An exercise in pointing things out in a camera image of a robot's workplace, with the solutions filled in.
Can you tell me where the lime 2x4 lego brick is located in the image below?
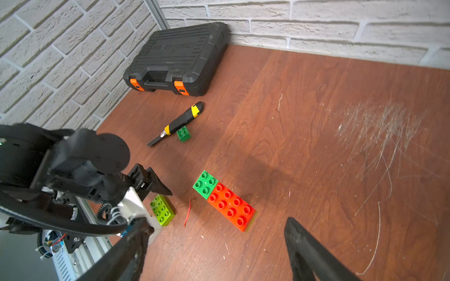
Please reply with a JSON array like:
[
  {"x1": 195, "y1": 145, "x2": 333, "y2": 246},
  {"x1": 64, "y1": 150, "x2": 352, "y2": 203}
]
[{"x1": 150, "y1": 194, "x2": 175, "y2": 227}]

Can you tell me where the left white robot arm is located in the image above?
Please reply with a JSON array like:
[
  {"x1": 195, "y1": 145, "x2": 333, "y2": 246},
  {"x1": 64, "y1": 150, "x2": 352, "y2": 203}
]
[{"x1": 1, "y1": 123, "x2": 171, "y2": 236}]

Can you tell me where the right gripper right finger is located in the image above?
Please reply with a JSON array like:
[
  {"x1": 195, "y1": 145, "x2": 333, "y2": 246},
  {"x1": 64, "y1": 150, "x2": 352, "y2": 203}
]
[{"x1": 284, "y1": 217, "x2": 360, "y2": 281}]

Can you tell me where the small red plastic scrap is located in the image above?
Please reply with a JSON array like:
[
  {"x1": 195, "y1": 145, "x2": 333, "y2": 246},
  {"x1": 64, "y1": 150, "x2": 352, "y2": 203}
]
[{"x1": 184, "y1": 197, "x2": 192, "y2": 227}]

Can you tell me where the small green lego brick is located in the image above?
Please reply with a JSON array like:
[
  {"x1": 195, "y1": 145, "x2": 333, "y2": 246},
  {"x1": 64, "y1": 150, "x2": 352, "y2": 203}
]
[
  {"x1": 193, "y1": 170, "x2": 219, "y2": 200},
  {"x1": 176, "y1": 126, "x2": 191, "y2": 143}
]

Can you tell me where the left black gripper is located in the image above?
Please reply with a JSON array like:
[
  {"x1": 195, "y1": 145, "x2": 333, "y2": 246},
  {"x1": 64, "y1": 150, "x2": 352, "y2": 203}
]
[{"x1": 119, "y1": 163, "x2": 173, "y2": 201}]

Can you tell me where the red 2x4 lego brick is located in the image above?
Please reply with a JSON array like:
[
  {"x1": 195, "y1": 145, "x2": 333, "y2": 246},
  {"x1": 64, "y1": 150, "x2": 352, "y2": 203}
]
[{"x1": 207, "y1": 183, "x2": 256, "y2": 232}]

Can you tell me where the black plastic tool case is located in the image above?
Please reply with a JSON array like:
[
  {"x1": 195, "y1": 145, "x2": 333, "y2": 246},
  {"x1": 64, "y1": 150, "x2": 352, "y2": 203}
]
[{"x1": 123, "y1": 22, "x2": 230, "y2": 97}]

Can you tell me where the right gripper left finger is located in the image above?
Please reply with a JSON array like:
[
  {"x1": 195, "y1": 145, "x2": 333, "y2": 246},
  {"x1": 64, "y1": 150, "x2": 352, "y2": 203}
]
[{"x1": 78, "y1": 218, "x2": 154, "y2": 281}]

